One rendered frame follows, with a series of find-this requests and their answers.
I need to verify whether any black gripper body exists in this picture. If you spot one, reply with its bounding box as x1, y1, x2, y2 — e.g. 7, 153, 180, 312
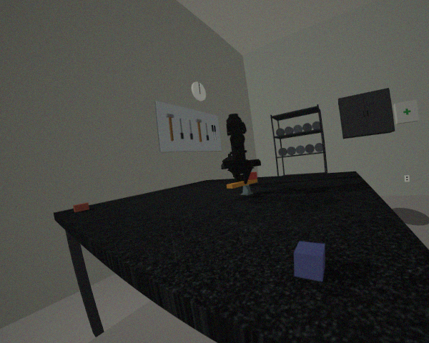
221, 148, 261, 169

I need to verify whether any small red block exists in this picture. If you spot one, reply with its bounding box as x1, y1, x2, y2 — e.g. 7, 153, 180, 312
73, 202, 89, 212

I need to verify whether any orange bar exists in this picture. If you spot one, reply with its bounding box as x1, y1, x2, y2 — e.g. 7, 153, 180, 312
227, 172, 257, 189

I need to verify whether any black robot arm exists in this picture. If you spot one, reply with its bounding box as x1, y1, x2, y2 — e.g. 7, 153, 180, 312
222, 114, 246, 181

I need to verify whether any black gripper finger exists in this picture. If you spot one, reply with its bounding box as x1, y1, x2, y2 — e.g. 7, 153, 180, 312
241, 167, 254, 184
228, 168, 240, 182

